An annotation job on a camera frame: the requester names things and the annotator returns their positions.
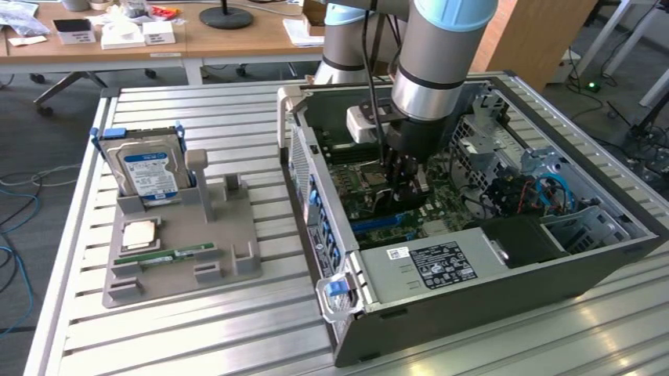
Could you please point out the CPU socket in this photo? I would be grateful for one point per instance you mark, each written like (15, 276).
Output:
(371, 176)

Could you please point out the white table frame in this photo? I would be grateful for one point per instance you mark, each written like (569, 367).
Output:
(626, 43)

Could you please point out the silver metal drive cage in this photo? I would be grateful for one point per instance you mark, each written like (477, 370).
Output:
(481, 156)

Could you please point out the black round lamp base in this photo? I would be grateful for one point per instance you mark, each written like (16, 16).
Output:
(225, 19)

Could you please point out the silver CPU chip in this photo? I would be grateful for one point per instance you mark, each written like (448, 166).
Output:
(138, 235)

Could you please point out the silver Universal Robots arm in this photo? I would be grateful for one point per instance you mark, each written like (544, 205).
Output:
(434, 58)

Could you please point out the white paper tag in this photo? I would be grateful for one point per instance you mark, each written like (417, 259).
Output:
(26, 41)

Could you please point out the wooden cabinet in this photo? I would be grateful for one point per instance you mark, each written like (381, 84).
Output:
(544, 39)

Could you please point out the grey plastic parts rack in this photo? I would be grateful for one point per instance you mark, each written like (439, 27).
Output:
(178, 235)

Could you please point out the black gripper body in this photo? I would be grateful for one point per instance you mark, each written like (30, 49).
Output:
(415, 137)

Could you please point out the white floor device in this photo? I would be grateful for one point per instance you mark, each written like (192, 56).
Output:
(566, 68)

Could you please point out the device with green light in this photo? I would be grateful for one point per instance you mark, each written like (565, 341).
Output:
(592, 86)

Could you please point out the green RAM stick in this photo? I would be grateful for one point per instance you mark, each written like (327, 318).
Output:
(156, 256)

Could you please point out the grey power supply unit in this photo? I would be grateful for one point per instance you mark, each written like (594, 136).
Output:
(397, 274)

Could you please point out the stack of white papers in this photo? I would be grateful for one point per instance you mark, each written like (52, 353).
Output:
(301, 35)

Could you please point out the white box with round hole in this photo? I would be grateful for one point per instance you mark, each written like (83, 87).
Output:
(123, 39)

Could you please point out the light wood office desk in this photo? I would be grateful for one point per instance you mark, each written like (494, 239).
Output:
(266, 45)
(52, 53)

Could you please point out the open dark grey PC case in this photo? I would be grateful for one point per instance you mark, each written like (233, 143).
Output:
(470, 313)

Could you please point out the green motherboard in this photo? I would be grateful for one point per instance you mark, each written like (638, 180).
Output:
(449, 199)

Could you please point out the silver disk bay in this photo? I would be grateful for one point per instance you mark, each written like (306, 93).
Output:
(590, 231)

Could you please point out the graphics card with metal bracket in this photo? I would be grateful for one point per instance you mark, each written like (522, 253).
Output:
(405, 204)

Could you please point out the blue case latch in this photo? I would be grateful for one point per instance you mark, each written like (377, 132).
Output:
(335, 290)

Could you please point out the grey cup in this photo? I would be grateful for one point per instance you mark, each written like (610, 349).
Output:
(75, 4)

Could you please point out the brown cardboard box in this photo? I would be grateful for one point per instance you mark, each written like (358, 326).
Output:
(313, 13)

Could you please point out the white box with black top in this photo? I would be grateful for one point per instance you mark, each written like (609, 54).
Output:
(75, 36)

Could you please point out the small plain white box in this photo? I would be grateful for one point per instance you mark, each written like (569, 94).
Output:
(158, 35)

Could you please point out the clear plastic bag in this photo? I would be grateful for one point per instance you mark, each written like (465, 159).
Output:
(20, 19)

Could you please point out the red small object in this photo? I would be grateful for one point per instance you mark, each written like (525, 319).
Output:
(163, 13)

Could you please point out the hard disk in blue caddy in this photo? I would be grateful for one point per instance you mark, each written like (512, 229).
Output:
(146, 172)

